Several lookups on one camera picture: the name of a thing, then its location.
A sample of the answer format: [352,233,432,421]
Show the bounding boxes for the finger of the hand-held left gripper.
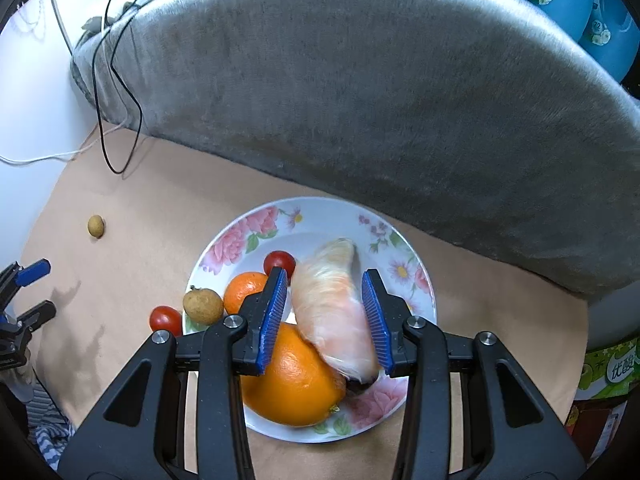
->
[0,258,52,306]
[0,300,57,346]

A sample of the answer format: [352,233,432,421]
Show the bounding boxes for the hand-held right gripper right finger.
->
[361,268,587,480]

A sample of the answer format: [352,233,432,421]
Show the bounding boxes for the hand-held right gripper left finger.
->
[57,267,290,480]

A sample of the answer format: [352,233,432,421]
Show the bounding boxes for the small orange mandarin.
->
[223,271,269,316]

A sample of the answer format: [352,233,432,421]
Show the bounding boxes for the plastic-wrapped peeled citrus piece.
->
[291,238,386,383]

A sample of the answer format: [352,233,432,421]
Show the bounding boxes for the red tomato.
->
[150,306,183,338]
[263,250,297,286]

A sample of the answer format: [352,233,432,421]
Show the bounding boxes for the large orange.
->
[240,321,347,427]

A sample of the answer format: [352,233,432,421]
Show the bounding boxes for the dark purple round fruit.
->
[345,377,381,396]

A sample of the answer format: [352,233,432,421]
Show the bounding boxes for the white floral plate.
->
[182,197,438,444]

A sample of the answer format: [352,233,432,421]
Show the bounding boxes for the blue white striped cloth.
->
[25,395,76,466]

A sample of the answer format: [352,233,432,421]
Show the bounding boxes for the grey plush blanket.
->
[70,0,640,306]

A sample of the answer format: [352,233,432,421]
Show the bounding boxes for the green printed carton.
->
[575,337,640,406]

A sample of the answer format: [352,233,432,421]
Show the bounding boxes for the orange red carton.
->
[565,400,628,466]

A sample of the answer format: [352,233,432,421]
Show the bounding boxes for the white cable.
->
[0,120,103,166]

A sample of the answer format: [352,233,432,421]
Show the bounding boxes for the black cable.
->
[92,0,173,175]

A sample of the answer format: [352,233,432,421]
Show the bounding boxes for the white coiled cord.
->
[15,0,58,31]

